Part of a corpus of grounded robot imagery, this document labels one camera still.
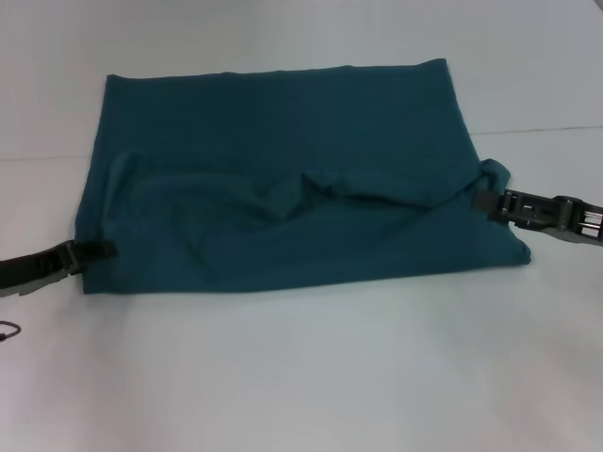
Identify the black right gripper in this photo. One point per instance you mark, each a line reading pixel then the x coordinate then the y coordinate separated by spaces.
pixel 581 221

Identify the teal t-shirt with FREE print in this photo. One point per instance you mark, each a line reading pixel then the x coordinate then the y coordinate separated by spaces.
pixel 282 188

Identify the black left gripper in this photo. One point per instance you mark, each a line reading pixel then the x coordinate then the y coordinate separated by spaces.
pixel 33 270

